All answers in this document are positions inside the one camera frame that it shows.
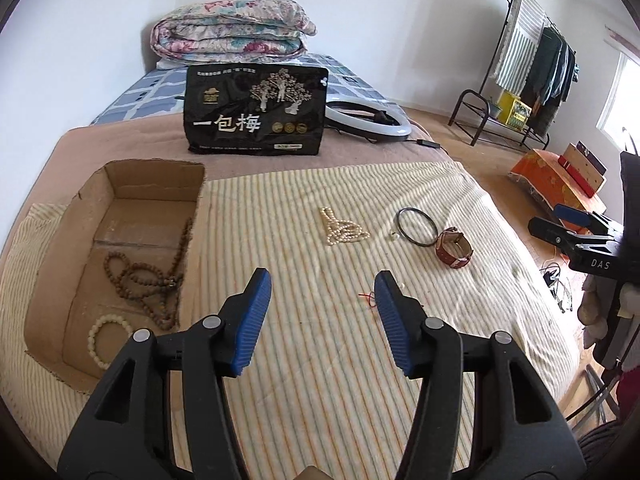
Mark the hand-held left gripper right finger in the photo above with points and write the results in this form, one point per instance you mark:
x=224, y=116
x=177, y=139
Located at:
x=392, y=325

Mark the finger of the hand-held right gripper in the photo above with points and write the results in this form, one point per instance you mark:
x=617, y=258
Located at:
x=575, y=214
x=550, y=232

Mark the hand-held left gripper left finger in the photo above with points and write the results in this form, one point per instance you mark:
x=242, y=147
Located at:
x=252, y=320

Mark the thin black bangle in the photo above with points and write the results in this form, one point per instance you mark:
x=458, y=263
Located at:
x=397, y=224

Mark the cardboard box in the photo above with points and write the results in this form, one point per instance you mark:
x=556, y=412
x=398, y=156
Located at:
x=145, y=180

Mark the person's right forearm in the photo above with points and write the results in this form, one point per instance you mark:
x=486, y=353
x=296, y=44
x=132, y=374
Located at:
x=595, y=315

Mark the wooden box with red trim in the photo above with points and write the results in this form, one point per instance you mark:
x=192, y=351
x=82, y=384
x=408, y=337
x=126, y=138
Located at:
x=582, y=170

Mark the striped yellow cloth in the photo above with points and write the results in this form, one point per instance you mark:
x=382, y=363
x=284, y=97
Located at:
x=310, y=360

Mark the yellow box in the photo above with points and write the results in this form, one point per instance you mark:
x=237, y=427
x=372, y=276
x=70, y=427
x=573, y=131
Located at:
x=512, y=107

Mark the window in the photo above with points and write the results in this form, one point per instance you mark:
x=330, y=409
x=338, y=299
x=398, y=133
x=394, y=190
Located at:
x=622, y=95

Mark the dark hanging clothes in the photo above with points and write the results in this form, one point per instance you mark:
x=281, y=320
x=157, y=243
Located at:
x=547, y=70

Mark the black metal clothes rack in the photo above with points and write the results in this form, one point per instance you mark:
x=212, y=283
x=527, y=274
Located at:
x=470, y=105

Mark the brown blanket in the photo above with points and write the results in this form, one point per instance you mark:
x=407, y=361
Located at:
x=350, y=155

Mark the striped hanging towel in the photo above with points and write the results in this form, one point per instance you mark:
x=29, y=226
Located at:
x=520, y=40

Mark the black snack bag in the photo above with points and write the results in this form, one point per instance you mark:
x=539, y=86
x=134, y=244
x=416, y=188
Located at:
x=250, y=110

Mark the blue checked bedsheet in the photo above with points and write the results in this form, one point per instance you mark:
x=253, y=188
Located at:
x=145, y=95

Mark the folded floral quilt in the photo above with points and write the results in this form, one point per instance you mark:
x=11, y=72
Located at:
x=230, y=30

